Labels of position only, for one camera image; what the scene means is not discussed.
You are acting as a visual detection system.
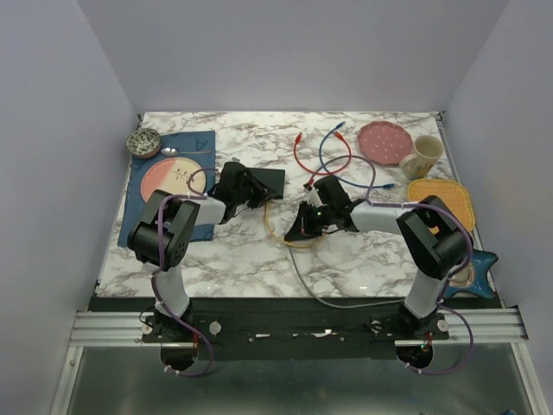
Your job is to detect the yellow ethernet cable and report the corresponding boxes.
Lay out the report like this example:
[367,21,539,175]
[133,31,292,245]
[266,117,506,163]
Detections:
[264,201,321,249]

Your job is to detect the blue cloth placemat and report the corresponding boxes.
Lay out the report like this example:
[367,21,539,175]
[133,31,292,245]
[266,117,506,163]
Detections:
[118,131,216,248]

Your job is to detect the yellow woven mat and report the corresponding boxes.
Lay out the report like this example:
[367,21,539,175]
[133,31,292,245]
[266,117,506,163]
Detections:
[407,179,476,233]

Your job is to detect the blue ethernet cable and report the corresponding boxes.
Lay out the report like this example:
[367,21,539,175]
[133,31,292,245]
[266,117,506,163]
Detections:
[318,122,397,190]

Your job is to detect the red ethernet cable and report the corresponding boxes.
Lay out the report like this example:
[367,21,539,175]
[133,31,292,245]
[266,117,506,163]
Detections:
[293,131,352,175]

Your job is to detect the grey ethernet cable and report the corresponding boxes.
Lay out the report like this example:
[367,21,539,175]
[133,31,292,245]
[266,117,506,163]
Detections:
[287,248,407,310]

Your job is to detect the silver spoon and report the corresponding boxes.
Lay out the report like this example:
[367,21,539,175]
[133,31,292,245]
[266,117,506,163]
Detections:
[161,148,211,157]

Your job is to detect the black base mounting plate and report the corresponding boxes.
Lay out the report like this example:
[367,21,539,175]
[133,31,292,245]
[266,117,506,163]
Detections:
[71,297,524,370]

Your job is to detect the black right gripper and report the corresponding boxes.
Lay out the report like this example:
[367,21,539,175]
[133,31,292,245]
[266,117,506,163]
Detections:
[285,201,334,242]

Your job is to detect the dark grey network switch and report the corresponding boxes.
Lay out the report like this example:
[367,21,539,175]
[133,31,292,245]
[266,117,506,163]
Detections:
[251,168,285,200]

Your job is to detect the cream ceramic mug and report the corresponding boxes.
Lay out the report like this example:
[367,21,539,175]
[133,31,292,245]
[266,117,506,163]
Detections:
[399,135,444,181]

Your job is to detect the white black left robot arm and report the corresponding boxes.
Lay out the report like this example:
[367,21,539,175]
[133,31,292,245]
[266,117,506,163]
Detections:
[127,161,285,342]

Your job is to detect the pink dotted plate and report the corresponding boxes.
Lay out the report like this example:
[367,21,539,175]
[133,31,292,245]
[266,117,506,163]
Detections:
[357,121,413,166]

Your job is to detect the pink and cream plate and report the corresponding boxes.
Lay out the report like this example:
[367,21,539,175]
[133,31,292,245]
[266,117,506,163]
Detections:
[140,157,207,202]

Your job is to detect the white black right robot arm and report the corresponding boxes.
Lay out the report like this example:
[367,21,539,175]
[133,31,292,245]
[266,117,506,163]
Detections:
[284,176,474,339]

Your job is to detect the aluminium rail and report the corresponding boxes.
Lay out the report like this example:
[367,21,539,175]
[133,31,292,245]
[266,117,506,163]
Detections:
[52,298,547,414]

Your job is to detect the small patterned bowl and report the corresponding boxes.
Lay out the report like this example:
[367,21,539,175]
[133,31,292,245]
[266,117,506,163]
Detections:
[125,128,162,159]

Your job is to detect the blue star shaped dish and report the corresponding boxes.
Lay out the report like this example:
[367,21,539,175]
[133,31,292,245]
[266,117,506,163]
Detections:
[443,250,499,299]

